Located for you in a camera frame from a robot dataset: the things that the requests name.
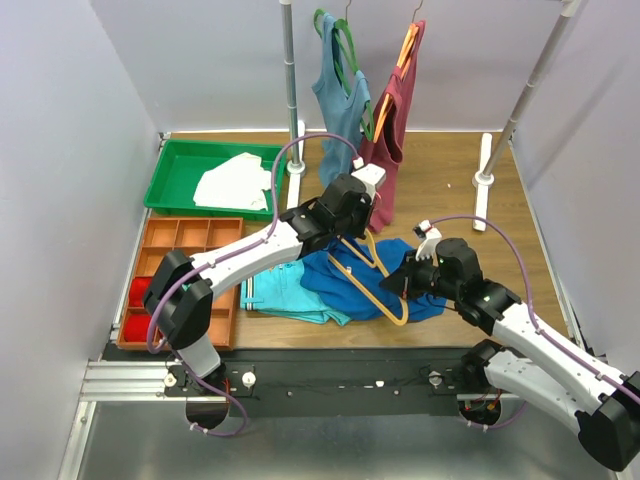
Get white garment in tray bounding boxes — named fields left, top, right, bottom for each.
left=193, top=152, right=272, bottom=211

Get metal rack pole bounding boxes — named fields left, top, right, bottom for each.
left=279, top=0, right=306, bottom=175
left=480, top=0, right=581, bottom=179

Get yellow wooden hanger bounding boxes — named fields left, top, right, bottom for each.
left=327, top=189, right=410, bottom=329

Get left white rack foot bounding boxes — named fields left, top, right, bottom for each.
left=286, top=141, right=305, bottom=209

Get maroon hanging tank top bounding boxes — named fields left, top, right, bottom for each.
left=359, top=20, right=426, bottom=233

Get orange hanger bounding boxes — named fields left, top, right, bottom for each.
left=373, top=1, right=424, bottom=142

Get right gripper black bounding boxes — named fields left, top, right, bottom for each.
left=380, top=248, right=461, bottom=300

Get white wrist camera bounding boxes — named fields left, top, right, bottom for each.
left=351, top=157, right=386, bottom=200
left=414, top=220, right=442, bottom=261

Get turquoise folded shorts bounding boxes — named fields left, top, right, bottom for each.
left=239, top=260, right=351, bottom=326

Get aluminium frame rail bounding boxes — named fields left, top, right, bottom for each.
left=57, top=357, right=609, bottom=480

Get orange compartment organizer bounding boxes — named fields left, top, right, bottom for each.
left=114, top=217, right=244, bottom=351

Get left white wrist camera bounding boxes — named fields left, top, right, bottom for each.
left=351, top=157, right=386, bottom=200

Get green hanger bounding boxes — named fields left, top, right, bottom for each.
left=313, top=8, right=374, bottom=141

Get white rack foot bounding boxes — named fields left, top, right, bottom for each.
left=472, top=133, right=494, bottom=232
left=286, top=141, right=305, bottom=209

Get red cloth in organizer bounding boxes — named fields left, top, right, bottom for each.
left=121, top=276, right=151, bottom=345

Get grey-blue hanging tank top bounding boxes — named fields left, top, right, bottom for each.
left=312, top=11, right=370, bottom=186

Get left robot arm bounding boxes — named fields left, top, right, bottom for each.
left=143, top=174, right=378, bottom=395

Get right metal rack pole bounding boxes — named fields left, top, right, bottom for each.
left=480, top=0, right=581, bottom=179

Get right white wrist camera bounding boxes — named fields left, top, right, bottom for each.
left=414, top=220, right=442, bottom=261

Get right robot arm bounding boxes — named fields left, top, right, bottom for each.
left=380, top=238, right=639, bottom=472

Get left metal rack pole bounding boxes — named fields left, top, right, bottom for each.
left=279, top=0, right=306, bottom=175

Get right white rack foot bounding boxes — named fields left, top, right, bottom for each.
left=472, top=133, right=494, bottom=232

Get green plastic tray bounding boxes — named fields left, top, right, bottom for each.
left=144, top=139, right=286, bottom=221

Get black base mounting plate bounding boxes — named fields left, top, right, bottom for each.
left=94, top=347, right=483, bottom=419

